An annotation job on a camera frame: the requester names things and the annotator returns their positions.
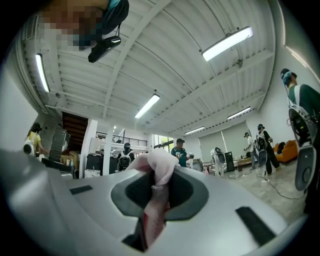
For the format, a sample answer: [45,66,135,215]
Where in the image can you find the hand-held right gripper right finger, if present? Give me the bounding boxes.
[164,166,210,222]

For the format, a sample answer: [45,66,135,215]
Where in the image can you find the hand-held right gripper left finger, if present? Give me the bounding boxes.
[110,170,155,217]

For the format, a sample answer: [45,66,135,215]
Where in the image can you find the pink cloth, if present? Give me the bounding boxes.
[124,148,181,249]

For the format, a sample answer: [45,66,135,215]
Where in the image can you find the black shelf unit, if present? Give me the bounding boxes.
[85,153,104,176]

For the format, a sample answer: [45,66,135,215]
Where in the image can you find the black tall cabinet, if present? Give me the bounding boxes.
[224,151,236,173]

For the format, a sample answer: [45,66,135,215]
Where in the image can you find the black mezzanine railing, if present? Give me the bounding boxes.
[95,131,149,147]

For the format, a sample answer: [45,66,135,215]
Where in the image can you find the tall glass window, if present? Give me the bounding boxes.
[153,134,175,154]

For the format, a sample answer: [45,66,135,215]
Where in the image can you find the grey roller blinds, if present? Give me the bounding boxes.
[198,120,256,164]

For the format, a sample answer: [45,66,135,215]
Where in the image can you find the long ceiling tube light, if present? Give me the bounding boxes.
[34,53,51,94]
[134,93,161,120]
[184,126,206,136]
[227,106,252,121]
[201,25,254,63]

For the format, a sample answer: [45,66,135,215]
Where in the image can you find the low wooden table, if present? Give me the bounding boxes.
[235,157,253,171]

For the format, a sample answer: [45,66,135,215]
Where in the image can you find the white square column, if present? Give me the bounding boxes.
[78,119,99,179]

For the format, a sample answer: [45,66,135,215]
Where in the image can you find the cardboard boxes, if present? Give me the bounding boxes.
[60,150,81,168]

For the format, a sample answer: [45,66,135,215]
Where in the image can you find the dark wooden staircase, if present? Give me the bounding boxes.
[61,111,89,151]

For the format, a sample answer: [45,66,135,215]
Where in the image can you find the orange sofa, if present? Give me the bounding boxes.
[273,139,299,164]

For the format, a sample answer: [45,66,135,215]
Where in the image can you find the person's head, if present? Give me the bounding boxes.
[39,0,130,51]

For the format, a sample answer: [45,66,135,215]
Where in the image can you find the black floor cable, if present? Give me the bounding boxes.
[256,174,306,201]

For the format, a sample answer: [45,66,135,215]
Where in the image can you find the black hanging camera device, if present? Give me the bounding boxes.
[87,35,122,64]

